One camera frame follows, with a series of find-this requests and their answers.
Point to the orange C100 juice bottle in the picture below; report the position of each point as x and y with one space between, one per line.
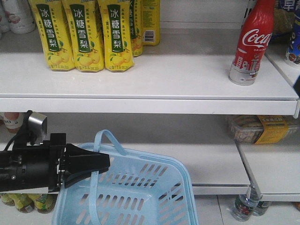
13 121

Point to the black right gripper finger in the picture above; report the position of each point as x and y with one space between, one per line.
296 86

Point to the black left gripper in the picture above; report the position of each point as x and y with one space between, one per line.
69 164

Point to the white metal shelf unit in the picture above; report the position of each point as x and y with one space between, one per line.
173 101

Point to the blue cookie cup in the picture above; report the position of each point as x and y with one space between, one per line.
292 55

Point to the yellow pear drink bottle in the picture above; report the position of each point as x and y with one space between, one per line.
116 31
135 23
84 23
54 33
150 22

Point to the light blue plastic basket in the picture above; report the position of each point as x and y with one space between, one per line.
139 188

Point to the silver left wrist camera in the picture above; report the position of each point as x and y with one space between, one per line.
37 126

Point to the clear water bottle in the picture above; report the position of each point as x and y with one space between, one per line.
244 206
261 208

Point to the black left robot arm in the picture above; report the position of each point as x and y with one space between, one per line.
25 166

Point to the clear cookie box yellow label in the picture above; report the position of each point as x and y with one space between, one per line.
261 129

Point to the red coca-cola aluminium bottle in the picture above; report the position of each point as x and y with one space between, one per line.
254 38

